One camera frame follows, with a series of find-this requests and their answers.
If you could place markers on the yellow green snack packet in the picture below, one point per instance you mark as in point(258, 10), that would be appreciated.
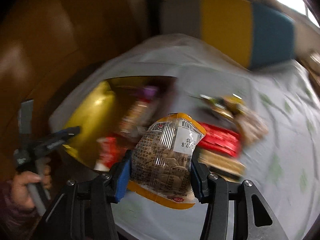
point(225, 106)

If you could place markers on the clear orange-edged nut packet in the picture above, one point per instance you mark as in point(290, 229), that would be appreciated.
point(161, 161)

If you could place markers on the purple snack packet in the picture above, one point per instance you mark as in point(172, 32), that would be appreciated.
point(149, 92)

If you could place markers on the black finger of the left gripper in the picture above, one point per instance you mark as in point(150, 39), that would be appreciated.
point(53, 141)

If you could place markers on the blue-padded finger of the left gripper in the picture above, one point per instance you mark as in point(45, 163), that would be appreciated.
point(62, 134)

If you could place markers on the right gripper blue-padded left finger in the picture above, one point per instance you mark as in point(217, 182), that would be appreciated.
point(82, 210)

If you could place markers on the person's left hand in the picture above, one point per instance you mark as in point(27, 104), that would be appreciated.
point(19, 191)

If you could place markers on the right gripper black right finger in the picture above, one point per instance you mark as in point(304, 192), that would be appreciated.
point(253, 217)

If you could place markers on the large red snack packet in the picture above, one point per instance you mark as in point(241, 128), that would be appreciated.
point(220, 140)

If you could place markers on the white green-patterned tablecloth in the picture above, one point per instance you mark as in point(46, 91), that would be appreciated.
point(275, 110)

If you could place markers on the beige sesame pastry packet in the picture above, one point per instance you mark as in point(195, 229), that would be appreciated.
point(251, 126)

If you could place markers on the white long snack stick packet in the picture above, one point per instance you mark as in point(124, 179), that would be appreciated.
point(136, 118)

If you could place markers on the gold rectangular tin tray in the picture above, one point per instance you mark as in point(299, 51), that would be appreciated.
point(101, 111)

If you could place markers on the red white snack packet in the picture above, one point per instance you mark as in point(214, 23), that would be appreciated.
point(110, 152)

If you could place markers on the black rolled mat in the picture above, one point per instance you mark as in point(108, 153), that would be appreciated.
point(153, 17)

